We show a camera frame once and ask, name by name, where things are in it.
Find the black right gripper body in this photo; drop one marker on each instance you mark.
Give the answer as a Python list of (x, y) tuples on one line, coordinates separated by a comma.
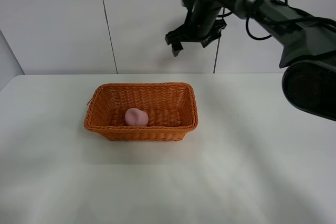
[(200, 22)]

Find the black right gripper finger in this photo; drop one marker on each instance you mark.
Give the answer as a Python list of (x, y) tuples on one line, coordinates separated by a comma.
[(176, 48), (205, 42)]

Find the orange wicker basket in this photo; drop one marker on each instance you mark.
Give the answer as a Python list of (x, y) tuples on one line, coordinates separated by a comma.
[(171, 108)]

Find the pink peach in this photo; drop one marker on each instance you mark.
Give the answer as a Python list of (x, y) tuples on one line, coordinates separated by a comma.
[(136, 117)]

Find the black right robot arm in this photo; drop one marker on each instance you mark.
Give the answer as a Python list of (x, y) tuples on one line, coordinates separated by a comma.
[(308, 42)]

